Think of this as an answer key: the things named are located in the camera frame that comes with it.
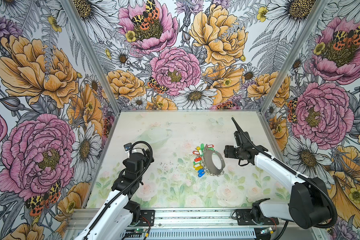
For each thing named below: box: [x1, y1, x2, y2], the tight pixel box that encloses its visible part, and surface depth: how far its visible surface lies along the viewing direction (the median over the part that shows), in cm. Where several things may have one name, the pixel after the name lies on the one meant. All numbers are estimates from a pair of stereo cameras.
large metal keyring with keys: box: [192, 143, 226, 177], surface depth 96 cm
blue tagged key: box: [197, 169, 205, 178], surface depth 91 cm
